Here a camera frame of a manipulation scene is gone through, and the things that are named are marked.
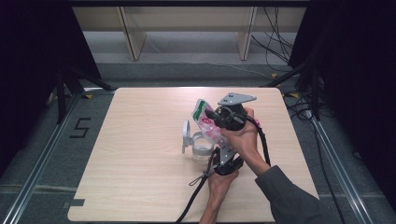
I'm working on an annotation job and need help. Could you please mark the person's left hand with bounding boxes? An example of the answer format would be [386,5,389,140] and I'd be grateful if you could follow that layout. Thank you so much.
[206,169,241,203]

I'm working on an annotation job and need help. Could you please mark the pink printed plastic bag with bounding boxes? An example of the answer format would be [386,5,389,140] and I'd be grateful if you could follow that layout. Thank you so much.
[191,98,230,147]

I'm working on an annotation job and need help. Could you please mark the black metal stand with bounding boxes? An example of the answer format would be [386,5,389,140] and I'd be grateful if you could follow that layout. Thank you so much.
[55,64,117,125]
[261,60,322,121]

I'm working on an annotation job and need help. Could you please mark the aluminium floor rail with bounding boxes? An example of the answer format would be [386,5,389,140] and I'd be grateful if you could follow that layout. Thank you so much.
[310,117,378,224]
[0,92,82,224]

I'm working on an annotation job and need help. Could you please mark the tangle of black cables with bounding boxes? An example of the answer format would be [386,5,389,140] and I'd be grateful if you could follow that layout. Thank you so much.
[283,90,315,121]

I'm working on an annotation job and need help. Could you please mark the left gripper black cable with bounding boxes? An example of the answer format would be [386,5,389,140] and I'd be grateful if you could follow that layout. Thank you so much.
[175,169,216,224]

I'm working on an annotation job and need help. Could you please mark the black tape strip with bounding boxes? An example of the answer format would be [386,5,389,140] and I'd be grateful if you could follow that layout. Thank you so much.
[61,198,86,209]

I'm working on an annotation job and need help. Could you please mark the clear jar with grey lid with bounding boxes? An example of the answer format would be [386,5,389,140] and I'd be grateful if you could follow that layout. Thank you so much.
[181,119,219,165]

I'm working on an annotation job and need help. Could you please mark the beige wooden shelf unit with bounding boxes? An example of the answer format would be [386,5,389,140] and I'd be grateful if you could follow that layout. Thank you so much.
[72,6,308,62]

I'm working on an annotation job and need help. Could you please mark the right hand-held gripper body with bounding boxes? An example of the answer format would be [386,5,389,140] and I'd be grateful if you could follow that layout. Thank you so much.
[214,91,258,132]

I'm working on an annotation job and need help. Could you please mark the dark curtain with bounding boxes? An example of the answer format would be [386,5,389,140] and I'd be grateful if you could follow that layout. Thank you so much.
[0,0,103,176]
[289,0,396,204]

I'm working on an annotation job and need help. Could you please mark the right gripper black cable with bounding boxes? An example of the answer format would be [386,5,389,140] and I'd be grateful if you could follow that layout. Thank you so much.
[246,115,272,167]

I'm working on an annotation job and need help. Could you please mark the bundle of black floor cables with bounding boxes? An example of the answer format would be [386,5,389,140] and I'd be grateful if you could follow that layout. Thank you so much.
[250,6,296,73]

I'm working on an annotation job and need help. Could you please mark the thin white floor cable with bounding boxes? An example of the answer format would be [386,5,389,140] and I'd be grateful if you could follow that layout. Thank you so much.
[146,36,273,79]

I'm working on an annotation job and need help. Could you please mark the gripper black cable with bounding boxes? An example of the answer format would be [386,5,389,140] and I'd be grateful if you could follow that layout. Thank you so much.
[175,169,216,224]
[246,115,272,167]

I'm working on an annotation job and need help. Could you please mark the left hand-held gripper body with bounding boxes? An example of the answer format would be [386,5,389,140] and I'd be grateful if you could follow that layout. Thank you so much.
[213,141,245,176]

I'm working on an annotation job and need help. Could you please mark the thin black strap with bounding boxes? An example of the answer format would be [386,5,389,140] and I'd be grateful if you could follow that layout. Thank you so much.
[188,169,213,188]

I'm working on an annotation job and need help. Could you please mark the person's right hand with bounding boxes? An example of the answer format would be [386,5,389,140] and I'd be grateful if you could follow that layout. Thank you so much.
[219,107,262,159]

